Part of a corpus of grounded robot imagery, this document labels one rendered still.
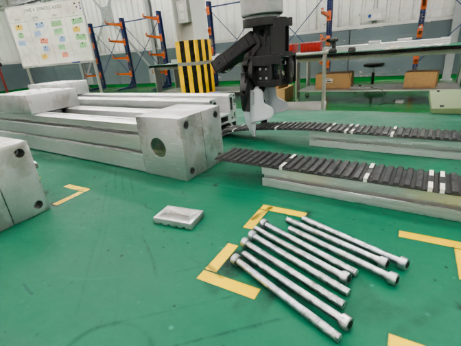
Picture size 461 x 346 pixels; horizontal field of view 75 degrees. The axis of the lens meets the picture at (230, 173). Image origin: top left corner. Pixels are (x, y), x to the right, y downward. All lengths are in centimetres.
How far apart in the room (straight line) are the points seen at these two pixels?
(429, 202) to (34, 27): 663
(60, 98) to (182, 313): 63
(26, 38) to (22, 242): 654
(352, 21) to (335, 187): 782
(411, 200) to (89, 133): 51
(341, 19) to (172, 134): 786
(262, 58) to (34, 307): 48
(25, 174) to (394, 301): 41
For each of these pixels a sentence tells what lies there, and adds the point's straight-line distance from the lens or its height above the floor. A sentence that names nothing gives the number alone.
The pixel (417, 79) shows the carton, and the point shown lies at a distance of 531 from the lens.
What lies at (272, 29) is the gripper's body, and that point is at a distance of 58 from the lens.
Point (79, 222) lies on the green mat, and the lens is 41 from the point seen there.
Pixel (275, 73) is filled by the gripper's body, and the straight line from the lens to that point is 58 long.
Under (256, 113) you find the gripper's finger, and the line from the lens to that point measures 59.
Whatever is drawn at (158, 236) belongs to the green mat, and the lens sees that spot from 33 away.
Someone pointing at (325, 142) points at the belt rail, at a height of 79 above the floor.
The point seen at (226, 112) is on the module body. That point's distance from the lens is 70.
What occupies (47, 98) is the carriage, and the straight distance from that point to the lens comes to 78.
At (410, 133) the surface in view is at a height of 81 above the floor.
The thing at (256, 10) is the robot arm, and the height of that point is 101.
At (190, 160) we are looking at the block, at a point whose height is 81.
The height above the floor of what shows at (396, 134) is 81.
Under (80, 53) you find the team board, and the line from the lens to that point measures 626.
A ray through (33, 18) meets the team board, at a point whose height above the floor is 174.
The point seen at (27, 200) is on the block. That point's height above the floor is 80.
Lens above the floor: 96
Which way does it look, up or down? 22 degrees down
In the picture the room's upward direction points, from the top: 5 degrees counter-clockwise
